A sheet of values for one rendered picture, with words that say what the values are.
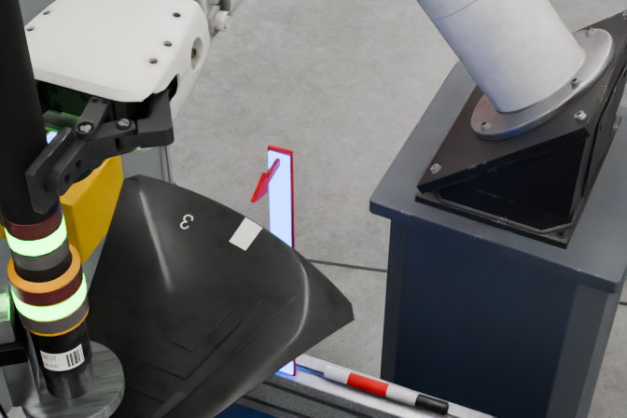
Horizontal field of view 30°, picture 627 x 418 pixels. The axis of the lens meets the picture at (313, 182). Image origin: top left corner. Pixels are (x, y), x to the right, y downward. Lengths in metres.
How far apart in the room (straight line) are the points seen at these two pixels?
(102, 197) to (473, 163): 0.41
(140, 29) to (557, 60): 0.72
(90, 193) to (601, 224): 0.59
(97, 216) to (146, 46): 0.59
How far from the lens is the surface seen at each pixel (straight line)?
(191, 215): 1.00
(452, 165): 1.37
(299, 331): 0.96
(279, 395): 1.34
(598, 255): 1.37
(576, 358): 1.51
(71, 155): 0.65
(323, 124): 2.93
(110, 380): 0.80
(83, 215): 1.24
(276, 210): 1.12
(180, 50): 0.70
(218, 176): 2.79
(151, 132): 0.66
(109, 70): 0.68
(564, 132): 1.26
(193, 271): 0.96
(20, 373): 0.77
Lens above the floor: 1.90
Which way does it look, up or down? 43 degrees down
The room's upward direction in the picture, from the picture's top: straight up
